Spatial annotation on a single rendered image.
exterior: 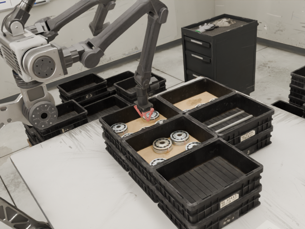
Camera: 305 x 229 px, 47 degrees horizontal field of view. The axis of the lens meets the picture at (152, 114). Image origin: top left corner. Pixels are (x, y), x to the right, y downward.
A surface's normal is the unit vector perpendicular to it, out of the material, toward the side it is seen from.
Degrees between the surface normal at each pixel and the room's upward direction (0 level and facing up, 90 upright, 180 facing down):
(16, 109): 90
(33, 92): 90
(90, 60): 107
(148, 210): 0
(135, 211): 0
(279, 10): 90
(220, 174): 0
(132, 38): 90
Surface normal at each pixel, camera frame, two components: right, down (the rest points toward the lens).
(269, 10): -0.81, 0.37
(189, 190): -0.11, -0.86
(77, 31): 0.57, 0.36
